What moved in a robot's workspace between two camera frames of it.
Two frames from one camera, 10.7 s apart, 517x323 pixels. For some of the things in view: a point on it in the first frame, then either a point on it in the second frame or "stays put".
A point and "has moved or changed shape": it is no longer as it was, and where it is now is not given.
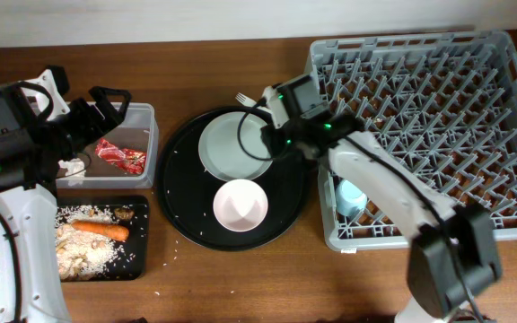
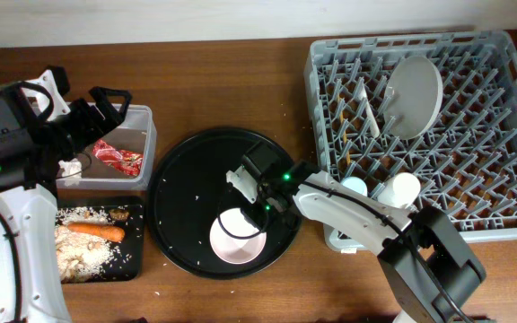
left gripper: (93, 122) stays put
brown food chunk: (124, 213) has moved or changed shape
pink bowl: (240, 205) has moved or changed shape
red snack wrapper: (127, 160) stays put
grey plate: (231, 147) to (413, 96)
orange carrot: (116, 232) stays put
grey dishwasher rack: (458, 105) stays put
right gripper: (274, 136) to (262, 217)
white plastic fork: (249, 102) to (363, 95)
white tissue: (71, 166) stays put
